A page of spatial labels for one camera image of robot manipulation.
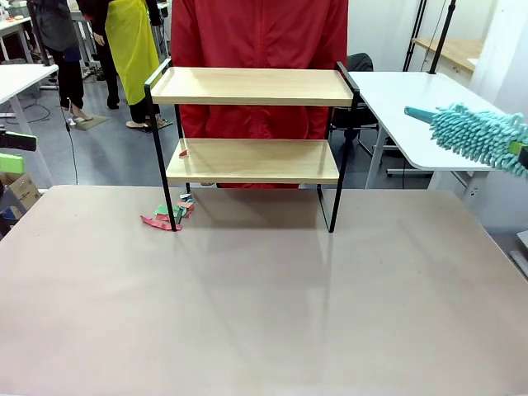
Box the teal chenille duster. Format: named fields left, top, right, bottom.
left=403, top=102, right=528, bottom=179

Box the cardboard box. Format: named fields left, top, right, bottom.
left=0, top=172, right=42, bottom=210

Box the white desk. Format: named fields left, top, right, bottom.
left=0, top=64, right=59, bottom=141

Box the grey floor mat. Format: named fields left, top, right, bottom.
left=68, top=114, right=111, bottom=133

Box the black pole stand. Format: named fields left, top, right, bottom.
left=26, top=0, right=59, bottom=69
left=428, top=0, right=457, bottom=75

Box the wooden background table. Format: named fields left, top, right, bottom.
left=411, top=38, right=484, bottom=73

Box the white background bench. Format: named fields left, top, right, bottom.
left=0, top=15, right=35, bottom=63

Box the person in grey top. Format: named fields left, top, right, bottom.
left=27, top=0, right=97, bottom=125

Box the large white side table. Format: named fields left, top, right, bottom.
left=347, top=71, right=528, bottom=203

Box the person in yellow apron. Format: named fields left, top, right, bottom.
left=77, top=0, right=171, bottom=133

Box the black tripod stand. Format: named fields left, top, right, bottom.
left=403, top=0, right=428, bottom=72

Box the large red paper scrap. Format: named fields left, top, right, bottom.
left=139, top=214, right=172, bottom=230

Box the black office chair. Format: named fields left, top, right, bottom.
left=329, top=52, right=389, bottom=157

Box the person in red jacket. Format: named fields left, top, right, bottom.
left=170, top=0, right=350, bottom=190

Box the thin black floor cable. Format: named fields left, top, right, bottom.
left=61, top=105, right=80, bottom=186

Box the black frame wooden shelf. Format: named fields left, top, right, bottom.
left=144, top=57, right=361, bottom=234

